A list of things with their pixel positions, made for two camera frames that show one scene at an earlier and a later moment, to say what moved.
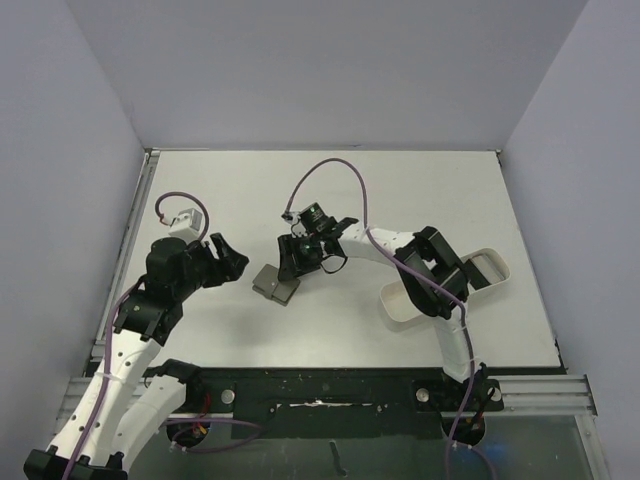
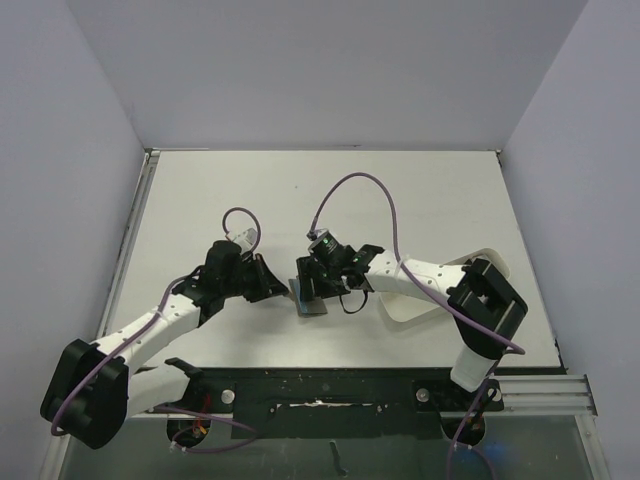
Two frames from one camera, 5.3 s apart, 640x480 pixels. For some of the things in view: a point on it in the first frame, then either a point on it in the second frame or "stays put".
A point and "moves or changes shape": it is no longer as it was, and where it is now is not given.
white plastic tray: x=493 y=263 stays put
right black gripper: x=298 y=251 → x=310 y=279
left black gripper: x=226 y=269 → x=267 y=285
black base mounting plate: x=333 y=403 stays put
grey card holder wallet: x=268 y=284 moves or changes shape
